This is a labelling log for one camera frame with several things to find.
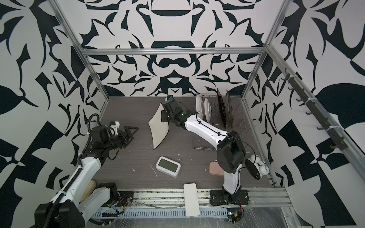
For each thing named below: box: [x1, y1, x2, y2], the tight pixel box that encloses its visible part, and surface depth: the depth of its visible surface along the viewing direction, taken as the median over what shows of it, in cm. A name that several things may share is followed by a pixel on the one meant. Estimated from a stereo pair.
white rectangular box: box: [183, 182, 201, 218], surface depth 72 cm
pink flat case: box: [209, 161, 225, 176], surface depth 83 cm
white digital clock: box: [155, 156, 182, 179], surface depth 83 cm
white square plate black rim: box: [147, 102, 170, 150], surface depth 93 cm
